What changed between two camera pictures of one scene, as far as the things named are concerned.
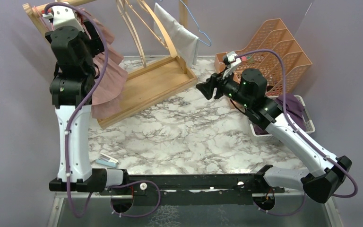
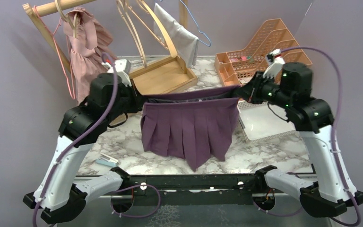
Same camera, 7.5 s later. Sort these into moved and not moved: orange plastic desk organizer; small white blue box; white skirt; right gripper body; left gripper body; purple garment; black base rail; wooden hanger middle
Moved: left gripper body; purple garment; right gripper body
Not moved: orange plastic desk organizer; small white blue box; white skirt; black base rail; wooden hanger middle
